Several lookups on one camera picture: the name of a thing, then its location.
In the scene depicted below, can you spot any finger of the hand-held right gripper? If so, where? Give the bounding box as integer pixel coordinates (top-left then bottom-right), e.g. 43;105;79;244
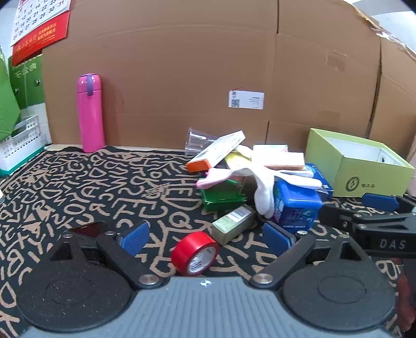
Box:
318;205;416;234
362;192;416;213

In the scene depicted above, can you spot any light green box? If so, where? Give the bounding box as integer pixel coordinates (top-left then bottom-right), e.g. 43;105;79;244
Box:
305;128;416;198

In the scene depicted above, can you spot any blue flat pack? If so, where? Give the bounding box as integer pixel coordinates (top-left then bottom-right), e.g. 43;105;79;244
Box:
304;162;334;199

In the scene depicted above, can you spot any blue box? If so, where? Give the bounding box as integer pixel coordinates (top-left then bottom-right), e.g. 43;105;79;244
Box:
273;179;323;235

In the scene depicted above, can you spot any beige packet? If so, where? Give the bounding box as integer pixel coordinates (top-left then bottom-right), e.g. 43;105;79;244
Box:
252;151;306;171

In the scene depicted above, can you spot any white glove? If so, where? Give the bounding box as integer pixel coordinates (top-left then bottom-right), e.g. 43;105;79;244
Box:
208;145;323;219

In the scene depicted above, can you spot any yellow sticky note pad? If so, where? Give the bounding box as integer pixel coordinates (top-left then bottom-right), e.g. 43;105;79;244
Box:
224;153;253;170

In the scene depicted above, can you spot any pastel flat packet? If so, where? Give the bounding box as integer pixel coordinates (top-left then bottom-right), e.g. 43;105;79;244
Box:
253;144;289;153

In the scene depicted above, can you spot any dark glossy flat object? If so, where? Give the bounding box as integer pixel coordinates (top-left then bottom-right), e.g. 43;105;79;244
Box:
67;221;107;241

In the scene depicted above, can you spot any white label sticker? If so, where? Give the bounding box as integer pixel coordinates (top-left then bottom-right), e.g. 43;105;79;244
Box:
228;91;264;111

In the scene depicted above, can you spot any white plastic basket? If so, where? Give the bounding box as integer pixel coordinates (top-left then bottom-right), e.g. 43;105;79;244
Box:
0;114;46;173

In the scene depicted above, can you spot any pink thermos bottle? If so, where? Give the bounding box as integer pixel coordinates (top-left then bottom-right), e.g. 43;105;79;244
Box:
76;73;105;153

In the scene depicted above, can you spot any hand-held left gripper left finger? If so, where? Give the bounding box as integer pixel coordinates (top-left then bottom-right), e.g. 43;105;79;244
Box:
49;220;163;290

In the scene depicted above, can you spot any green paper bag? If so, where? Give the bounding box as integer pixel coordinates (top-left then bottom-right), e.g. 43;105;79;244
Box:
0;49;21;141

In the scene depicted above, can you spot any red and white wall calendar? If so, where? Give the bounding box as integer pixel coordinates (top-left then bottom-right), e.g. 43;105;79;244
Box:
10;0;71;66

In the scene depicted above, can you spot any orange and white box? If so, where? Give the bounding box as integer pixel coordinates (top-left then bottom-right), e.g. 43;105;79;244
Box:
186;131;246;173

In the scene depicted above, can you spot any red tape roll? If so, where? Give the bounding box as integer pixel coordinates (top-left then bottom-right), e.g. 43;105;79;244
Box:
171;232;220;277

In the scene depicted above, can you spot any clear plastic cup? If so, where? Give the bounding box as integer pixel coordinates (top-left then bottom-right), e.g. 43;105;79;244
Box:
185;127;216;157

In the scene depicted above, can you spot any black letter-patterned mat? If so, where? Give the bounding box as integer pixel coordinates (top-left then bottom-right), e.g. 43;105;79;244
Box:
0;145;416;338

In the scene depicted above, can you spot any pink cloth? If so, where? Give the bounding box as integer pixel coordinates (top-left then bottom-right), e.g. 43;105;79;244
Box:
196;169;235;190

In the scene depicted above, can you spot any small olive box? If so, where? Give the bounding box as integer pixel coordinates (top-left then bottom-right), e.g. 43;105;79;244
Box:
212;205;257;246

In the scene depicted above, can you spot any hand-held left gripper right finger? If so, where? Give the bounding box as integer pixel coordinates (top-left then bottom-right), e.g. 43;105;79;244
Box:
249;221;374;290

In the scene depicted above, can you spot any large cardboard box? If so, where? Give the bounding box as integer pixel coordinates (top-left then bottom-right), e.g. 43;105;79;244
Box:
42;0;416;163

